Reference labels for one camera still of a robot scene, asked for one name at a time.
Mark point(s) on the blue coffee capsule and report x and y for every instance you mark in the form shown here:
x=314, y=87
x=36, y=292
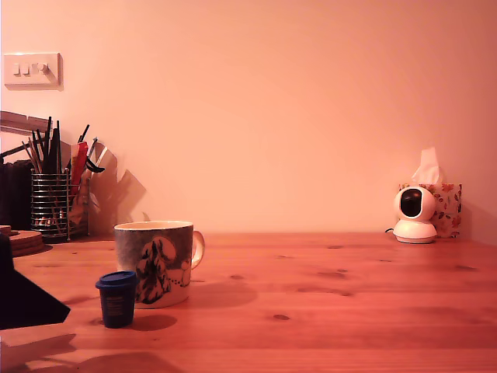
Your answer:
x=115, y=307

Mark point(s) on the large round cork trivet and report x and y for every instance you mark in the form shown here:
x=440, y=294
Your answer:
x=27, y=245

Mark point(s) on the small cork trivet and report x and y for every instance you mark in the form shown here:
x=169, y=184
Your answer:
x=4, y=229

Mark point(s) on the pale flat kitchen tool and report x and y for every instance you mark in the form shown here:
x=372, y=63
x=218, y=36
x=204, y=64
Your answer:
x=78, y=211

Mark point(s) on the dark ribbed basket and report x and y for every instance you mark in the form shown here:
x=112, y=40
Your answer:
x=14, y=194

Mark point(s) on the wooden chopstick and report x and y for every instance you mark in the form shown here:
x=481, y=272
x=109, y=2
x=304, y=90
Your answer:
x=33, y=161

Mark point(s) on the red kitchen tool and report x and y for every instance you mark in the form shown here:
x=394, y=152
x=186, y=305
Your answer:
x=78, y=167

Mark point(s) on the winter print ceramic mug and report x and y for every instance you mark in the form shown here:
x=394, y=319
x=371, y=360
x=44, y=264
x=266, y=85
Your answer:
x=154, y=241

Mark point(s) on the dark metal rod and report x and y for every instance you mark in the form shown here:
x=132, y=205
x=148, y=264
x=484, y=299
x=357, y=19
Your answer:
x=14, y=152

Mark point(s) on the black flat spatula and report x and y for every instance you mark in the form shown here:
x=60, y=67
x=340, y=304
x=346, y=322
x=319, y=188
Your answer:
x=55, y=155

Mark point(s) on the black chopstick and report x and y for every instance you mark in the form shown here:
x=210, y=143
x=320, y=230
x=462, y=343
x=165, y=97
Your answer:
x=39, y=151

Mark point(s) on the metal tongs with black tip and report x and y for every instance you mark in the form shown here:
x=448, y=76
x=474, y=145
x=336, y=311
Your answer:
x=94, y=168

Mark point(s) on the thin black stick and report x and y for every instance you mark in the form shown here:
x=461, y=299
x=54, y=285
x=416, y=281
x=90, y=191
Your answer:
x=48, y=132

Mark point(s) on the white tissue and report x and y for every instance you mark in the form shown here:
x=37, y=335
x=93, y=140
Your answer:
x=427, y=167

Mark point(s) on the floral tissue box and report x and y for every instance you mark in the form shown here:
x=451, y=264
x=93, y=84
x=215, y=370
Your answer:
x=450, y=210

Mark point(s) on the grey shelf rail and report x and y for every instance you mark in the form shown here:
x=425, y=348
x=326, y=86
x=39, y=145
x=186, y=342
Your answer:
x=18, y=121

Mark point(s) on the white wall switch plate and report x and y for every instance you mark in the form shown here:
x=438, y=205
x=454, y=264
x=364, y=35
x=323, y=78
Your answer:
x=52, y=77

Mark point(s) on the small white round camera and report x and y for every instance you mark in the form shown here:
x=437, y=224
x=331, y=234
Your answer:
x=413, y=233

